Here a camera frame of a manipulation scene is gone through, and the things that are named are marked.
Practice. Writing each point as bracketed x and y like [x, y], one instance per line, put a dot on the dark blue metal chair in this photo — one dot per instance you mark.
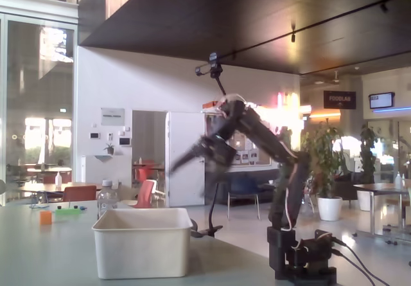
[244, 184]

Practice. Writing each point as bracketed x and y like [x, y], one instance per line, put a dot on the black gooseneck clamp mount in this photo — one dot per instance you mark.
[212, 212]

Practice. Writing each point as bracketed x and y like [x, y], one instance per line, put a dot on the bushy green indoor plant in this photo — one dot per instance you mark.
[324, 157]

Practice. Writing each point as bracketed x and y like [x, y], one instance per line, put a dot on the small white plant pot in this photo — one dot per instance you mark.
[364, 200]

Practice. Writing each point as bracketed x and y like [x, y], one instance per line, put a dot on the dark red chair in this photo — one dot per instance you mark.
[79, 193]

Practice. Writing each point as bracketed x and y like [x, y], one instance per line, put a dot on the green flat block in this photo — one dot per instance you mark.
[67, 212]

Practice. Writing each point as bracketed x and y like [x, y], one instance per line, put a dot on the white cabinet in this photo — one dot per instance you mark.
[106, 173]

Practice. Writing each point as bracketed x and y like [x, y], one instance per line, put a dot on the climbing green plant column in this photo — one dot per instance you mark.
[285, 138]

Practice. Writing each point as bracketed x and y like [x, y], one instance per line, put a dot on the black webcam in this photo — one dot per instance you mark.
[212, 67]

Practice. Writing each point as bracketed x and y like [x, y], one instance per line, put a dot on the large white plant pot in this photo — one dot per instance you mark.
[330, 209]

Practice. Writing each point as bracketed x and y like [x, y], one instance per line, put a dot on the cork bulletin board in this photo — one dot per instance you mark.
[253, 154]

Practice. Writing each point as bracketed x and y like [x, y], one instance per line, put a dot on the clear sanitiser pump bottle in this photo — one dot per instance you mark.
[58, 180]
[398, 181]

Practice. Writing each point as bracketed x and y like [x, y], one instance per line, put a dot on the white wall poster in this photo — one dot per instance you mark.
[113, 116]

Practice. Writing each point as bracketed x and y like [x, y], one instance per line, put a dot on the white plastic bin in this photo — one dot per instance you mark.
[141, 250]

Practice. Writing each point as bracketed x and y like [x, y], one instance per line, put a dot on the coral plastic chair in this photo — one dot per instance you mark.
[146, 193]

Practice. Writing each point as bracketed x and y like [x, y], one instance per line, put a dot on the orange cube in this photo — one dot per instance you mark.
[46, 218]

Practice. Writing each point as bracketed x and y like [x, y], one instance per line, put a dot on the wooden table metal legs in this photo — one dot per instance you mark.
[385, 188]

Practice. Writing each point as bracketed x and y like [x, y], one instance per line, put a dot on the slim tall green plant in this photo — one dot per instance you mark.
[367, 157]

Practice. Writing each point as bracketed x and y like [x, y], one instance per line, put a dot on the clear plastic water bottle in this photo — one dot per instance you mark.
[107, 200]

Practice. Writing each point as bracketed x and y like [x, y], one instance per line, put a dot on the wall monitor screen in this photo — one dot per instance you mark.
[381, 100]

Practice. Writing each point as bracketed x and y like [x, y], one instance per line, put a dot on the black track spotlight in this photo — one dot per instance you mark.
[293, 37]
[384, 7]

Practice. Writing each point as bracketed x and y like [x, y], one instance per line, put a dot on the small potted shelf plant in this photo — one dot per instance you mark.
[110, 149]

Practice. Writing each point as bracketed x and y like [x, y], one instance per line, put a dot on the white door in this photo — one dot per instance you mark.
[184, 131]

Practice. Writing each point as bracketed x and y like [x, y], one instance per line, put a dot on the black foodlab sign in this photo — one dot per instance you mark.
[339, 99]

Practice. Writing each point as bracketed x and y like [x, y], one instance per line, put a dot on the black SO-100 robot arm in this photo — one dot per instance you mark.
[266, 138]

